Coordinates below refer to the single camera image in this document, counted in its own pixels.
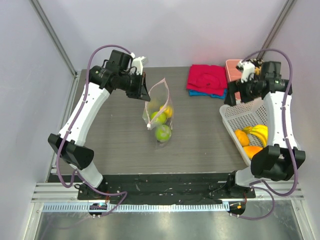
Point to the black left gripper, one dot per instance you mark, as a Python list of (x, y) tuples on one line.
[(145, 95)]

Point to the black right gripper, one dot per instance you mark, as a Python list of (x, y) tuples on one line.
[(233, 90)]

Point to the clear pink zip top bag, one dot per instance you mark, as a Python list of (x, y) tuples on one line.
[(158, 114)]

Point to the green apple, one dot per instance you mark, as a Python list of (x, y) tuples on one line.
[(160, 120)]

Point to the dark green lime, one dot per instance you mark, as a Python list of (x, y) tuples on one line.
[(163, 133)]

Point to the yellow banana bunch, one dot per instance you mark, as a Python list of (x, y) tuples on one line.
[(260, 131)]

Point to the yellow green pear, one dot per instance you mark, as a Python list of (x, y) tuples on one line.
[(167, 110)]

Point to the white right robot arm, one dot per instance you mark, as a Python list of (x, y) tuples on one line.
[(280, 159)]

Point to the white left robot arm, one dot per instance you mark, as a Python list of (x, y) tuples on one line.
[(69, 143)]

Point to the black patterned roll top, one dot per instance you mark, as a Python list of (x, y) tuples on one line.
[(257, 62)]

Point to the pink divided plastic tray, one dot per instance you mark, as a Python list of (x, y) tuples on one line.
[(233, 74)]

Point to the white plastic mesh basket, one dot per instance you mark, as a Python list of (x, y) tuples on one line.
[(244, 117)]

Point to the red folded cloth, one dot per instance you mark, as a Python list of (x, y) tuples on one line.
[(207, 79)]

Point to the blue folded cloth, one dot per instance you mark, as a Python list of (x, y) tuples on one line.
[(194, 93)]

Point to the orange mango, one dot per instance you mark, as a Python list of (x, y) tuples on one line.
[(251, 150)]

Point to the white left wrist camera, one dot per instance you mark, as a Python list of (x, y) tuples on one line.
[(138, 63)]

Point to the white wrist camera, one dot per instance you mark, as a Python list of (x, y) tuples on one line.
[(247, 70), (138, 63)]

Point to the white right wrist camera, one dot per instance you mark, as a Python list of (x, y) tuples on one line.
[(247, 70)]

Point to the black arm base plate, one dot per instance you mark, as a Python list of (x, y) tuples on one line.
[(167, 189)]

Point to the right aluminium frame post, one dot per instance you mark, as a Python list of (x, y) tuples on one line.
[(281, 18)]

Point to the aluminium frame post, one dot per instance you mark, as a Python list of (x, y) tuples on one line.
[(281, 18), (53, 36)]

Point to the left aluminium frame post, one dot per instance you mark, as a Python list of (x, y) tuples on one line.
[(53, 36)]

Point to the white slotted cable duct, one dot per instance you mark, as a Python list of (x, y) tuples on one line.
[(93, 207)]

